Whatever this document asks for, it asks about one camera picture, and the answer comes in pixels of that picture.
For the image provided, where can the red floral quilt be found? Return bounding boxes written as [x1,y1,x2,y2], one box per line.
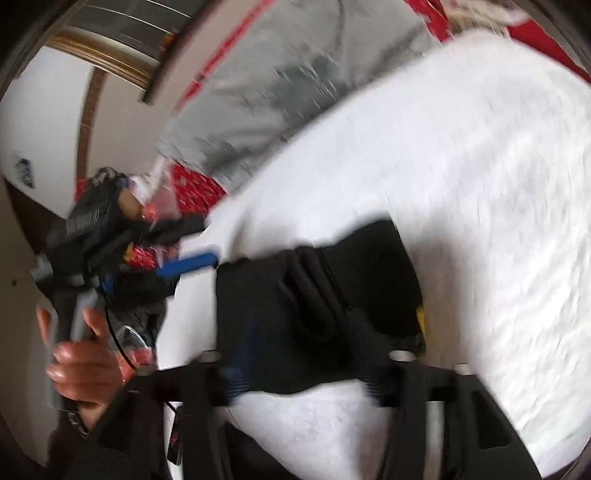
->
[76,0,278,273]

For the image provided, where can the person's left forearm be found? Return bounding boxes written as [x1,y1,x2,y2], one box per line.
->
[44,415,122,480]

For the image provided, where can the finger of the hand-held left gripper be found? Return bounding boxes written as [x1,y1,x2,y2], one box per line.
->
[156,250,219,278]
[139,216,208,245]

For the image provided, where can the plain red cloth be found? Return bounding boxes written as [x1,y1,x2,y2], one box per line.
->
[402,0,591,81]

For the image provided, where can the person's left hand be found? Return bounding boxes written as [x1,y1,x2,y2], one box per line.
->
[36,307,139,430]

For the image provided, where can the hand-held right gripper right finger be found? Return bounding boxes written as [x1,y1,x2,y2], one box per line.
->
[360,348,543,480]

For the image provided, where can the black pants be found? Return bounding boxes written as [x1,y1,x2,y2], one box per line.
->
[215,219,428,397]

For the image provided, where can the white quilted blanket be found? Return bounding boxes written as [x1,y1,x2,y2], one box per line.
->
[152,28,591,480]

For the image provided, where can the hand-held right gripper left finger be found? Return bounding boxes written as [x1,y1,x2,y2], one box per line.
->
[88,351,259,480]

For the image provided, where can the grey floral pillow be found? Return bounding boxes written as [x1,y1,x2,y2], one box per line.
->
[157,0,439,195]

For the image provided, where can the clear plastic bag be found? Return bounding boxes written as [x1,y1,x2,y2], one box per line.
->
[129,157,185,223]

